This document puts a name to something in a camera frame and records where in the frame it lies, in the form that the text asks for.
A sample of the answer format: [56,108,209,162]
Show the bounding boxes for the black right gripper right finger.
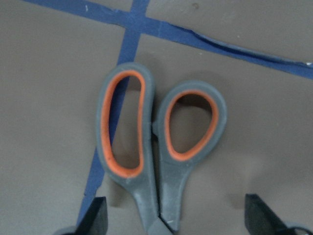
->
[245,194,295,235]

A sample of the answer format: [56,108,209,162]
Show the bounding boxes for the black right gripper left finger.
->
[75,197,108,235]

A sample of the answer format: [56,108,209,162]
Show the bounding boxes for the grey orange handled scissors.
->
[96,62,227,235]

